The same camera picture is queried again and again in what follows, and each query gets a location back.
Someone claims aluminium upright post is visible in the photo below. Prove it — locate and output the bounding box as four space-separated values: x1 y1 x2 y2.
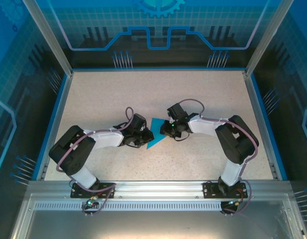
21 0 75 78
244 0 296 78

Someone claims blue table border strip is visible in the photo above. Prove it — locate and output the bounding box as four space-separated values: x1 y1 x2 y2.
30 73 70 181
250 73 289 181

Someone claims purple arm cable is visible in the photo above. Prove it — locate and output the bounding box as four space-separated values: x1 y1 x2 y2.
179 99 259 218
55 107 134 218

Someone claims teal blue cloth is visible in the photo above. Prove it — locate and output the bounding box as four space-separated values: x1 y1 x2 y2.
146 117 168 150

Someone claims grey metal tray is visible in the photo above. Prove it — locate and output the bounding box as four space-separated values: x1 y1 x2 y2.
10 193 307 239

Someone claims aluminium side rail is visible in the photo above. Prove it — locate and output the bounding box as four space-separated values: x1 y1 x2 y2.
35 71 75 182
242 70 281 180

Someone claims slotted metal cable duct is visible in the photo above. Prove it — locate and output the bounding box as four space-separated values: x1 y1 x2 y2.
33 201 246 212

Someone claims small green-lit controller board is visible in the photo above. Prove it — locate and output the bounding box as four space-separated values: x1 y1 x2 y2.
227 199 245 208
84 196 99 209

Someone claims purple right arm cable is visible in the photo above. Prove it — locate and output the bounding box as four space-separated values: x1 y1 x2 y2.
179 99 259 218

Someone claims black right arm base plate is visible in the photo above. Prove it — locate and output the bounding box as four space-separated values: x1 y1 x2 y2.
202 181 247 199

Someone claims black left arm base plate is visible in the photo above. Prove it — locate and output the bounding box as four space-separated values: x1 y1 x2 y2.
70 182 116 199

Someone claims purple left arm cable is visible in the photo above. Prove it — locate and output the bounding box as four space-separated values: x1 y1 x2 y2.
55 107 134 218

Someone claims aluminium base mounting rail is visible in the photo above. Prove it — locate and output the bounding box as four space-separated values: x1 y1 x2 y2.
27 180 293 200

